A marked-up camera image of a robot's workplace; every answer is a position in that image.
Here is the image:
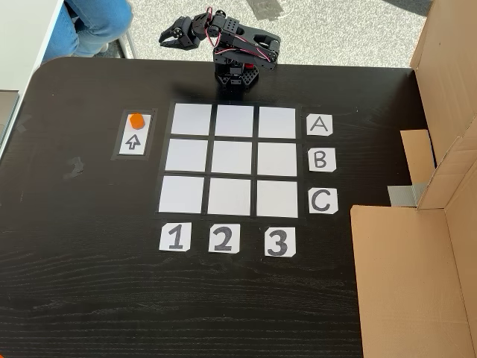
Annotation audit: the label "white nine-square grid sheet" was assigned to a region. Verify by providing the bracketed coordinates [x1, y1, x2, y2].
[158, 102, 301, 219]

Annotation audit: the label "grey tape on floor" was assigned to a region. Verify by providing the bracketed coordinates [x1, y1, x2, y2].
[247, 0, 296, 22]

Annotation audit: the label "person in blue trousers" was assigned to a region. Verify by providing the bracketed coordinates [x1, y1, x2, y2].
[42, 0, 133, 63]

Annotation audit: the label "white arrow paper sheet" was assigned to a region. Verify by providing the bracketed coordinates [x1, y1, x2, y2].
[118, 113, 152, 157]

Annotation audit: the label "white desk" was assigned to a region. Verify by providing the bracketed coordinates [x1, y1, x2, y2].
[0, 0, 66, 91]

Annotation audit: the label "paper sheet letter A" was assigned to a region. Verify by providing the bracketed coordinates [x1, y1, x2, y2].
[306, 114, 334, 136]

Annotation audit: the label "tape scraps on table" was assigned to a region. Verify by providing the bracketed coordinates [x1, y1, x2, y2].
[62, 156, 85, 180]

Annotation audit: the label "paper sheet letter B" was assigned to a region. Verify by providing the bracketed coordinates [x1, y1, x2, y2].
[308, 148, 337, 172]

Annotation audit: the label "paper sheet number 1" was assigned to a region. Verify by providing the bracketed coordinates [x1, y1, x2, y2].
[159, 222, 192, 252]

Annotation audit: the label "paper sheet number 2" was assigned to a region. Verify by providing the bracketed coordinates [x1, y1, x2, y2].
[208, 223, 241, 254]

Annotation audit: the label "paper sheet letter C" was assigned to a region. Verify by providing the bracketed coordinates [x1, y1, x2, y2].
[308, 188, 339, 215]

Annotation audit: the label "paper sheet number 3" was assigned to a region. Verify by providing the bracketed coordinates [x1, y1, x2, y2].
[264, 227, 297, 257]

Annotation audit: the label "brown cardboard screen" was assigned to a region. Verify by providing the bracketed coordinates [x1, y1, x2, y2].
[350, 0, 477, 358]

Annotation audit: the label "red white servo cable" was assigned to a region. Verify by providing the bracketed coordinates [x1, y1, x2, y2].
[206, 7, 279, 63]

